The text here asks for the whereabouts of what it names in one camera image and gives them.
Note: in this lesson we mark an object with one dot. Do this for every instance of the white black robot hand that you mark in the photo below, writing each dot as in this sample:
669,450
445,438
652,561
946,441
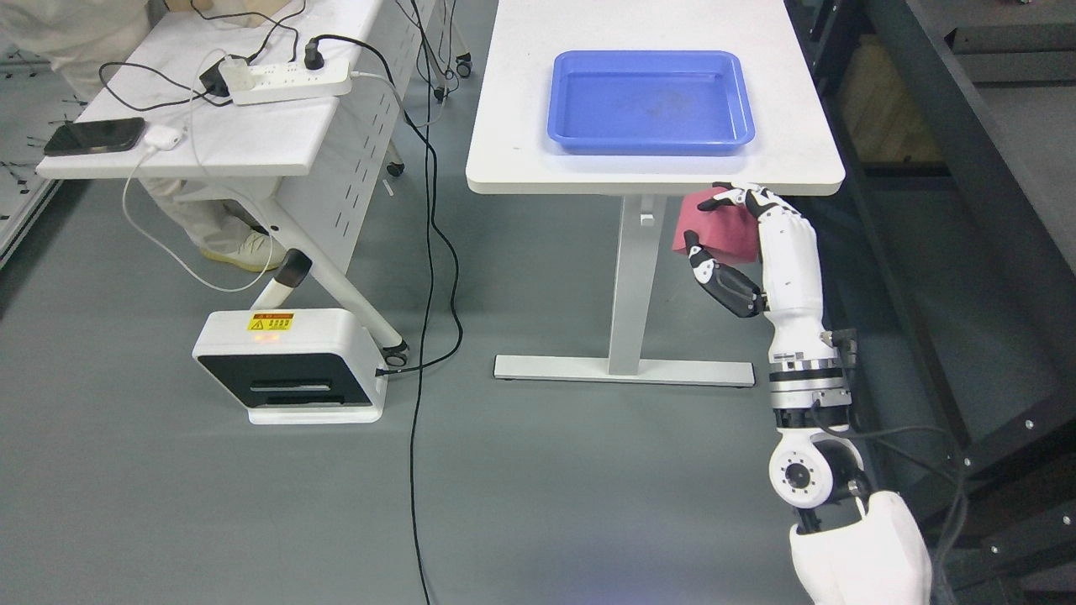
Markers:
790,296

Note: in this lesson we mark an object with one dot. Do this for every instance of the pink foam block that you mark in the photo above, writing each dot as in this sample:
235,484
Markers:
728,233

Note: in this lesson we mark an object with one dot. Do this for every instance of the black metal shelf right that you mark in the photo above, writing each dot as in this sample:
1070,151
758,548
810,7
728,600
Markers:
949,249

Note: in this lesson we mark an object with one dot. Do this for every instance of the white table with tray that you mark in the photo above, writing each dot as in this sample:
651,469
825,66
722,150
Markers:
794,153

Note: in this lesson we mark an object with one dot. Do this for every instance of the blue plastic tray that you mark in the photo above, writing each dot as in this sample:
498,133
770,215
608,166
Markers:
649,102

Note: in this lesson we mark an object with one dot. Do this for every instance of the white floor device box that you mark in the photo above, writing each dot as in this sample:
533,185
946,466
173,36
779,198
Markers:
295,366

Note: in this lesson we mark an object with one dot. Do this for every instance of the white side desk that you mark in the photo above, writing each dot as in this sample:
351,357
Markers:
306,169

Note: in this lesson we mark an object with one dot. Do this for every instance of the white power strip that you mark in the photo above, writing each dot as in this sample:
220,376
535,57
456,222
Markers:
248,85

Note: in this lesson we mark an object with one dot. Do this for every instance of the white charger adapter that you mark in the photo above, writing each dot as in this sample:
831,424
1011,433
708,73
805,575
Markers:
161,138

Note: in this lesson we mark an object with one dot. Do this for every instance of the black smartphone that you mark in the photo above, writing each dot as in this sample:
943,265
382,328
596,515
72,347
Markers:
95,137

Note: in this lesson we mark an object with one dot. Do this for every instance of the person in white clothes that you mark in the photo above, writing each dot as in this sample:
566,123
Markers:
83,40

